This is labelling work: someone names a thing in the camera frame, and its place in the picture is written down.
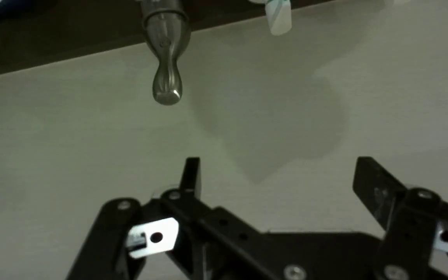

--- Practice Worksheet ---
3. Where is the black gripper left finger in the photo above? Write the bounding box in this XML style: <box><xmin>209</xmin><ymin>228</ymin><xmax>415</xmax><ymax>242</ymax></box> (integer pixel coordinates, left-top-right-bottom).
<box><xmin>66</xmin><ymin>155</ymin><xmax>307</xmax><ymax>280</ymax></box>

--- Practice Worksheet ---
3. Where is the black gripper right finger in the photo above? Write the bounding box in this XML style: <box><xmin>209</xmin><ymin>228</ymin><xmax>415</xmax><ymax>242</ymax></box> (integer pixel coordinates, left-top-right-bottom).
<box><xmin>351</xmin><ymin>155</ymin><xmax>448</xmax><ymax>280</ymax></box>

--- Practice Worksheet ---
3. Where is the chrome faucet lever handle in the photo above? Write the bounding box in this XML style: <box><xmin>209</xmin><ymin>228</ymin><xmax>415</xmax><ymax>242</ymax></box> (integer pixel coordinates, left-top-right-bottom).
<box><xmin>138</xmin><ymin>0</ymin><xmax>191</xmax><ymax>107</ymax></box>

